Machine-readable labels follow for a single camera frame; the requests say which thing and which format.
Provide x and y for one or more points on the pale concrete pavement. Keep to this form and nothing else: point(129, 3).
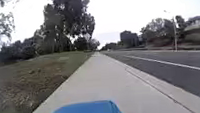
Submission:
point(99, 79)

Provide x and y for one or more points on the dark building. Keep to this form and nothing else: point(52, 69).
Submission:
point(129, 39)

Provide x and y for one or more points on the row of trees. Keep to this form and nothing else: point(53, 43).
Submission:
point(69, 21)

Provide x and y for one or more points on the robot's own part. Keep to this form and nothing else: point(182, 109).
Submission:
point(86, 112)

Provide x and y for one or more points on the group of trees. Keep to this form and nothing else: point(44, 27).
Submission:
point(158, 29)

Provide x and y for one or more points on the dirt and grass verge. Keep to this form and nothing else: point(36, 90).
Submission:
point(39, 76)

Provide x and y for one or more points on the concrete kerb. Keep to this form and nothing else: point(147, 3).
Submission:
point(163, 88)

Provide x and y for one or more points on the white painted line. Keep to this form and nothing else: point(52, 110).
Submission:
point(175, 64)

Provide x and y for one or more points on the street light pole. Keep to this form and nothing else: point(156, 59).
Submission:
point(175, 34)

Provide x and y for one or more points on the grey asphalt road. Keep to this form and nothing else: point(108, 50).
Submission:
point(189, 78)

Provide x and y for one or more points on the bushes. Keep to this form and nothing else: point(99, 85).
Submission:
point(197, 37)

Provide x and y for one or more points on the house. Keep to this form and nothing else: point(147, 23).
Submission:
point(197, 22)

